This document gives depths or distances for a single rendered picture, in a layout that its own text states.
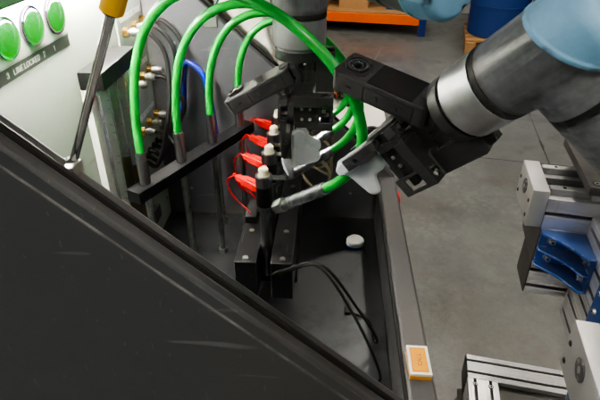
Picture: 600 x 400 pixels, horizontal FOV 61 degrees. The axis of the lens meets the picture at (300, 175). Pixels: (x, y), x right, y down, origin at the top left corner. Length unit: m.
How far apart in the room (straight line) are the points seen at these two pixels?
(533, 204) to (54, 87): 0.91
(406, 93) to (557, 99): 0.15
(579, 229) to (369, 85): 0.77
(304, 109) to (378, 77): 0.22
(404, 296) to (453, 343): 1.27
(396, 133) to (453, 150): 0.06
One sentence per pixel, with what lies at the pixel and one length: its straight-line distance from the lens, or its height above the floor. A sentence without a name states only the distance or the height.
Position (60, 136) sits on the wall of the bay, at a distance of 0.81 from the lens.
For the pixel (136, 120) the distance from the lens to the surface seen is 0.83.
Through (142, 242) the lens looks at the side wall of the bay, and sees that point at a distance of 0.50.
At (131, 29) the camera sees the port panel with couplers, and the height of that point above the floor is 1.31.
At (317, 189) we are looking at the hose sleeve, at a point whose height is 1.18.
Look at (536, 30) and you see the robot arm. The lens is 0.43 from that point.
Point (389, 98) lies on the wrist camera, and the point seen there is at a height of 1.35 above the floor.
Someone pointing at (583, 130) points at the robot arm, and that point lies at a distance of 0.46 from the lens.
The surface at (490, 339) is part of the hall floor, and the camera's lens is 2.20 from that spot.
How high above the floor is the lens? 1.54
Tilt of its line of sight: 30 degrees down
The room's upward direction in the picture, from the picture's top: straight up
